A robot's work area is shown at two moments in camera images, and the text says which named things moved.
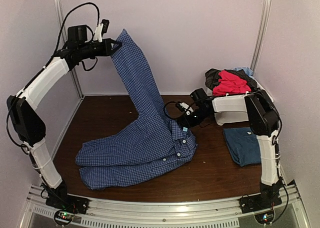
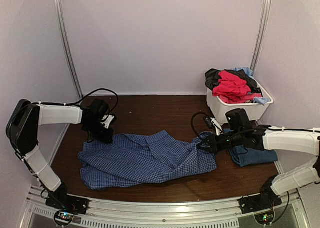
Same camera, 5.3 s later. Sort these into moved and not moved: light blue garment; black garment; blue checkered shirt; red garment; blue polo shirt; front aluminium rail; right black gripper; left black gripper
Moved: left black gripper; right black gripper; blue checkered shirt
Not moved: light blue garment; blue polo shirt; front aluminium rail; black garment; red garment
